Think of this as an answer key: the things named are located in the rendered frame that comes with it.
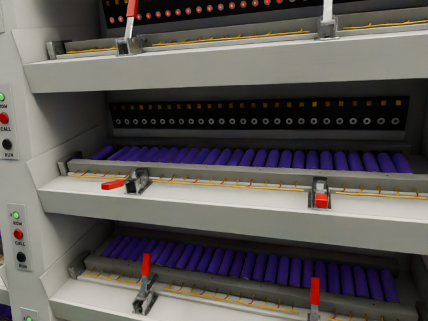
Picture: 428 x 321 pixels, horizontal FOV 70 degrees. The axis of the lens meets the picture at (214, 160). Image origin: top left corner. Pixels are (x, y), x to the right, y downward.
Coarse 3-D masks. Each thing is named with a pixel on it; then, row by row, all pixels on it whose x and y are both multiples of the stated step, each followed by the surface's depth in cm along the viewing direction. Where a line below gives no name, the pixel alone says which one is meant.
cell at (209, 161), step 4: (216, 148) 54; (212, 152) 53; (216, 152) 53; (220, 152) 54; (208, 156) 52; (212, 156) 52; (216, 156) 52; (204, 160) 50; (208, 160) 50; (212, 160) 50; (216, 160) 52; (208, 164) 49; (212, 164) 50
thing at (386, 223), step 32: (96, 128) 64; (128, 128) 64; (32, 160) 50; (64, 160) 54; (416, 160) 47; (64, 192) 49; (96, 192) 48; (160, 192) 46; (192, 192) 45; (224, 192) 44; (256, 192) 43; (288, 192) 42; (160, 224) 46; (192, 224) 44; (224, 224) 42; (256, 224) 41; (288, 224) 39; (320, 224) 38; (352, 224) 37; (384, 224) 35; (416, 224) 34
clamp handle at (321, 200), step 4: (320, 184) 38; (320, 188) 38; (316, 192) 37; (320, 192) 36; (324, 192) 37; (316, 196) 33; (320, 196) 33; (324, 196) 33; (316, 200) 32; (320, 200) 32; (324, 200) 32; (316, 204) 32; (320, 204) 32; (324, 204) 32
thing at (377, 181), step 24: (72, 168) 54; (96, 168) 52; (120, 168) 51; (168, 168) 48; (192, 168) 47; (216, 168) 46; (240, 168) 45; (264, 168) 44; (288, 168) 44; (336, 192) 40; (360, 192) 39
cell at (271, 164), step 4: (272, 152) 50; (276, 152) 51; (268, 156) 50; (272, 156) 49; (276, 156) 50; (268, 160) 48; (272, 160) 48; (276, 160) 48; (268, 164) 46; (272, 164) 46; (276, 164) 48
